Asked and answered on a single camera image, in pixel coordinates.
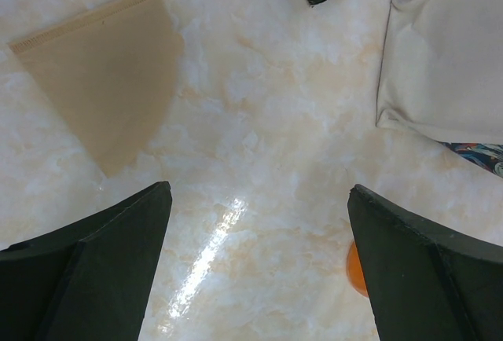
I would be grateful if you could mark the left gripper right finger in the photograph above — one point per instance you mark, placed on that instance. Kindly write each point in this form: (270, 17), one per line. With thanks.
(425, 281)

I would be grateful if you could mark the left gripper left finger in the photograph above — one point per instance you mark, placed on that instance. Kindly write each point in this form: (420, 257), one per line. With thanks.
(89, 280)

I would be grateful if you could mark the brown paper coffee filter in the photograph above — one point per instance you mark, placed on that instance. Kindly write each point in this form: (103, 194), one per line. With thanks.
(110, 73)

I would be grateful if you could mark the orange glass carafe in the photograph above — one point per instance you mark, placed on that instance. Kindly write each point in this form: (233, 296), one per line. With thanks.
(354, 271)

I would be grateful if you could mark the cream canvas tote bag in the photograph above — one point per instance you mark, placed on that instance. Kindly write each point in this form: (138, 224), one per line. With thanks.
(441, 76)

